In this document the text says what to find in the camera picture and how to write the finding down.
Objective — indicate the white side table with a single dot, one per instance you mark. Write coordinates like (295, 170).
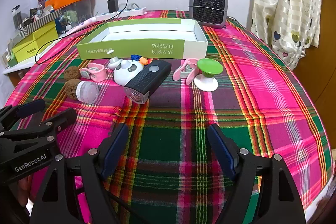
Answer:
(15, 69)

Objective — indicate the pink clip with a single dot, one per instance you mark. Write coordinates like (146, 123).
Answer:
(98, 74)
(190, 77)

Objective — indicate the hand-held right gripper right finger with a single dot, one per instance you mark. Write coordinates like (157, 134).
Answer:
(223, 153)

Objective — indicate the white mushroom-shaped knob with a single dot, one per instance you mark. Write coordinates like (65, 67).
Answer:
(114, 64)

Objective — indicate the green top white stand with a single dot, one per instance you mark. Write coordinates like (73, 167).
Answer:
(210, 66)

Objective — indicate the white panda toy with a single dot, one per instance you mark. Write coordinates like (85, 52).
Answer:
(123, 75)

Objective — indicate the brown walnut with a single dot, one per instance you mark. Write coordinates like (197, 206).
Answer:
(71, 90)
(71, 73)

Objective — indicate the grey space heater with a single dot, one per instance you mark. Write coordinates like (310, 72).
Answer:
(210, 6)

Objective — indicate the black bike light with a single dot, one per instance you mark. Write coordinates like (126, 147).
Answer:
(149, 77)

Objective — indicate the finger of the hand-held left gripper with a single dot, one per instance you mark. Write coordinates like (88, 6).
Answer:
(31, 106)
(63, 117)

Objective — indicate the white power strip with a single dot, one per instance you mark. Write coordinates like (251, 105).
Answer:
(131, 11)

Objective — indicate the glass jar dark lid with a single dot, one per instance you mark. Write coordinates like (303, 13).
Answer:
(16, 16)

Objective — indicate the grey striped box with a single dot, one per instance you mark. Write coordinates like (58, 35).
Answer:
(39, 22)

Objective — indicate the blue orange knitted toy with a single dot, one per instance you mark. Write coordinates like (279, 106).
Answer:
(136, 58)

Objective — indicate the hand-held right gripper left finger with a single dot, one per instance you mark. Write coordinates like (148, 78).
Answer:
(115, 148)

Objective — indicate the wooden wardrobe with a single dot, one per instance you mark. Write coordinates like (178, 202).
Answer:
(324, 56)

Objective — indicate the white round jar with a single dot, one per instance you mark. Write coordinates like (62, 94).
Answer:
(88, 91)

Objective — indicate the heart print curtain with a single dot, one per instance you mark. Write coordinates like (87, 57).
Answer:
(288, 3)

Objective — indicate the green and white cardboard box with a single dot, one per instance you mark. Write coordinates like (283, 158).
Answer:
(131, 52)

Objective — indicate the pink green plaid blanket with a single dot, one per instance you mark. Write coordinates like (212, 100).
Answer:
(262, 95)

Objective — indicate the black charger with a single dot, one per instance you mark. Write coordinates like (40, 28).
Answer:
(113, 5)

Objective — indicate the yellow-green box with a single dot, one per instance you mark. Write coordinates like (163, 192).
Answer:
(34, 52)
(46, 33)

